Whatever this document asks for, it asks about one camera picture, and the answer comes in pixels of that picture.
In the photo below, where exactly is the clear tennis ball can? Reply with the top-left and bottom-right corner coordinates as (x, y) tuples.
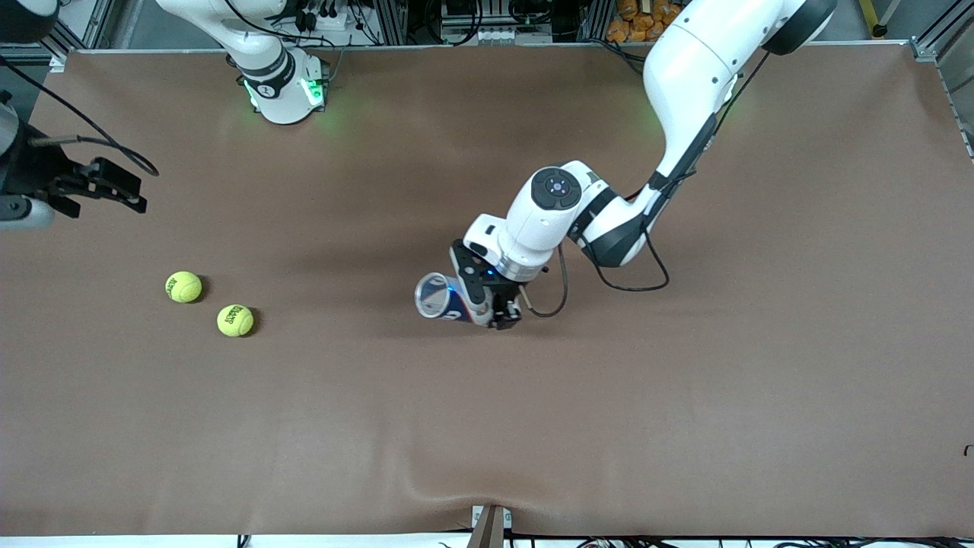
(415, 272), (492, 325)

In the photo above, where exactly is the yellow tennis ball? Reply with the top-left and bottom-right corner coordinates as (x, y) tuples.
(165, 271), (203, 304)
(217, 304), (255, 338)

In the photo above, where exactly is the brown table mat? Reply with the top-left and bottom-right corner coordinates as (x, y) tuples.
(0, 42), (974, 537)

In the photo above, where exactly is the orange items pile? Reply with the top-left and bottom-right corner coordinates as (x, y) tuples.
(606, 0), (689, 43)

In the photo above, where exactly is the white power strip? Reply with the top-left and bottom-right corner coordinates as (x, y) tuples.
(301, 6), (355, 33)

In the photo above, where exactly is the yellow bar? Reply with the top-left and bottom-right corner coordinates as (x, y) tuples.
(858, 0), (890, 37)

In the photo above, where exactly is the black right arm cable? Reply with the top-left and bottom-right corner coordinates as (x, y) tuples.
(0, 57), (159, 177)

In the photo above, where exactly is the aluminium table frame rail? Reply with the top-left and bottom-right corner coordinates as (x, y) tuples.
(49, 40), (941, 56)

